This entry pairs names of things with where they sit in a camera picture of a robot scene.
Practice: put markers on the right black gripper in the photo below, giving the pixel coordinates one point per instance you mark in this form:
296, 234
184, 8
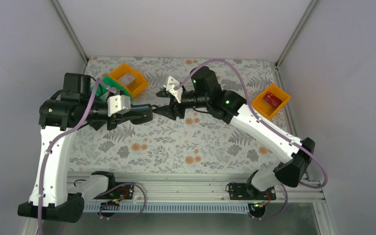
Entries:
177, 106

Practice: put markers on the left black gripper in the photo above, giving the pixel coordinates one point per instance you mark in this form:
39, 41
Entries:
112, 120

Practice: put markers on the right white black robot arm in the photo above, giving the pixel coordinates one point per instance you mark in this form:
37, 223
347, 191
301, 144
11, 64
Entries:
230, 107

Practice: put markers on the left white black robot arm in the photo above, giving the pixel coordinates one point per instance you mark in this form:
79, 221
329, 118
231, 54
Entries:
75, 106

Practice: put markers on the red card in bin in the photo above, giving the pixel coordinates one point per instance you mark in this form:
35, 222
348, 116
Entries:
272, 100

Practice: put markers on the orange bin back left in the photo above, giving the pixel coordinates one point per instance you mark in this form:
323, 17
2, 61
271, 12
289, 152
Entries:
131, 81

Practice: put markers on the orange bin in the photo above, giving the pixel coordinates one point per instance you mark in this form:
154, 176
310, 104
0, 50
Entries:
264, 108
131, 81

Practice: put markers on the green bin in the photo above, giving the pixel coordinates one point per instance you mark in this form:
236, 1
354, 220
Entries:
108, 84

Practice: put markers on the floral patterned table mat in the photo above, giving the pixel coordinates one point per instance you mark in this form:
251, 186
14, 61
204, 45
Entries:
196, 144

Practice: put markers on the orange bin right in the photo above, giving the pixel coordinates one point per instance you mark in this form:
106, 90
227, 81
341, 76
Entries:
264, 108

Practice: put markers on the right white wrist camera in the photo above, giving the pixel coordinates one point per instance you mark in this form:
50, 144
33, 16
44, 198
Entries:
174, 88

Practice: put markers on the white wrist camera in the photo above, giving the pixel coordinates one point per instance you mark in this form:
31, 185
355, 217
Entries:
174, 88
118, 104

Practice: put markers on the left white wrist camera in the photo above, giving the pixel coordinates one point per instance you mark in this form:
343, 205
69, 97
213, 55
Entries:
118, 104

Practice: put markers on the aluminium rail frame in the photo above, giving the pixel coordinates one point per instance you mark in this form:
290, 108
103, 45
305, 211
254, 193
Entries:
296, 211

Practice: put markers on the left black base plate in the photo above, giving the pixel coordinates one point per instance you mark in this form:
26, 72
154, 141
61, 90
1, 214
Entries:
122, 191

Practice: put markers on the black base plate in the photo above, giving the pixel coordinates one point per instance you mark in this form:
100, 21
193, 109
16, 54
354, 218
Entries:
122, 191
242, 191

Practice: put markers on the grey slotted cable duct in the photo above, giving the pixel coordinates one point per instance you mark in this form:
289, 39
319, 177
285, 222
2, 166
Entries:
156, 207

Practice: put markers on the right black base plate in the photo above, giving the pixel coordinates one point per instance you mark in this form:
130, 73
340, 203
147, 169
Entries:
242, 191

